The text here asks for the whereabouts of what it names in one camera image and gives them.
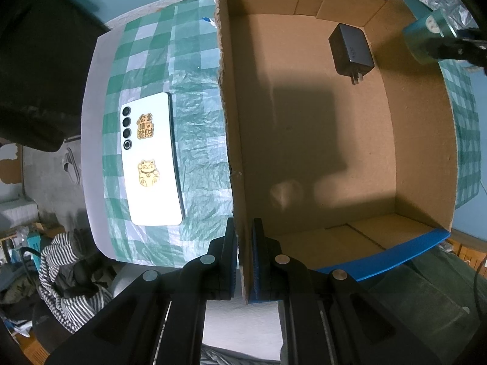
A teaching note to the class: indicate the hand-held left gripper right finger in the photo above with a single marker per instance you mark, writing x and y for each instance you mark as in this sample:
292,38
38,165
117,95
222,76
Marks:
258,270

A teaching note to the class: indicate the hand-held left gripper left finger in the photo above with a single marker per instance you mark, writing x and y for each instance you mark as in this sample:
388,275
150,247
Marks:
231,262

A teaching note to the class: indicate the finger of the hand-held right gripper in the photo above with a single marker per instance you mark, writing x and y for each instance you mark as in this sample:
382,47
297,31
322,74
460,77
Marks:
460,49

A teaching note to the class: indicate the pale green metal cylinder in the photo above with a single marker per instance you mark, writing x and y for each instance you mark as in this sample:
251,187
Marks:
416,36

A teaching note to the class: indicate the cardboard box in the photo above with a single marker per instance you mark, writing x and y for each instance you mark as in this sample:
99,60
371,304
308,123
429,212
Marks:
304,140

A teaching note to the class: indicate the white paper towel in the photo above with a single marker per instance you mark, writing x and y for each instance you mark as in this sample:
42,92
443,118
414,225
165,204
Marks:
243,330

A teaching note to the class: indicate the white smartphone with gold stickers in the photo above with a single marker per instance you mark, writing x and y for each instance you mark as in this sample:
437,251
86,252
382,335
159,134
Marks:
161,201

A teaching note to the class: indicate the green white checkered tablecloth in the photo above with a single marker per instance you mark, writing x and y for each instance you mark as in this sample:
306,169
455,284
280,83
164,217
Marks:
198,121

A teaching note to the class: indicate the dark green cloth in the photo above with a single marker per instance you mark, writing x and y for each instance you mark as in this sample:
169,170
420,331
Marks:
418,296

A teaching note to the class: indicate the black white striped cloth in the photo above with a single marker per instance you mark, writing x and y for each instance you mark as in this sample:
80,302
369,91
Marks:
57,247

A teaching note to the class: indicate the white slipper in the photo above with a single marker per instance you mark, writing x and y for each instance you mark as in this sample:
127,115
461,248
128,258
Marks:
71,163

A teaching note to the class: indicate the teal box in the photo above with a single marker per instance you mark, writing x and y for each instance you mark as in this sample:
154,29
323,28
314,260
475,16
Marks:
33,247

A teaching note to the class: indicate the black wall charger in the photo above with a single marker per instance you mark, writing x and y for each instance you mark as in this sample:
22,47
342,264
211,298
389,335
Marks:
352,51

